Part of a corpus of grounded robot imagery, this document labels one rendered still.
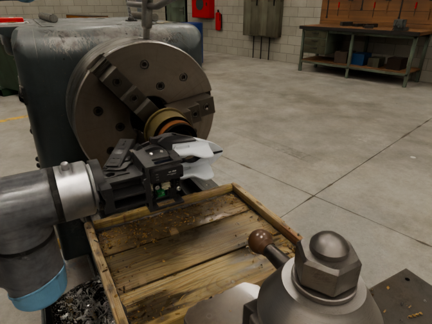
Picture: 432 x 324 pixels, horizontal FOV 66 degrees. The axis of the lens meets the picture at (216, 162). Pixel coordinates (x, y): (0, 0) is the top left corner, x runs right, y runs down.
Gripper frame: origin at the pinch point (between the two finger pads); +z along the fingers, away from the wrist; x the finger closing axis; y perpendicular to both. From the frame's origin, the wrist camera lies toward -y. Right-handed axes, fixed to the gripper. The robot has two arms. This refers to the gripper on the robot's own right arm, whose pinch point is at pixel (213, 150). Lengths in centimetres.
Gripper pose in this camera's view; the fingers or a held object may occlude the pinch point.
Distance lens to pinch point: 56.5
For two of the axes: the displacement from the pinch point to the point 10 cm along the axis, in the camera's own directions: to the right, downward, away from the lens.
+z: 8.8, -2.2, 4.3
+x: 0.0, -8.9, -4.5
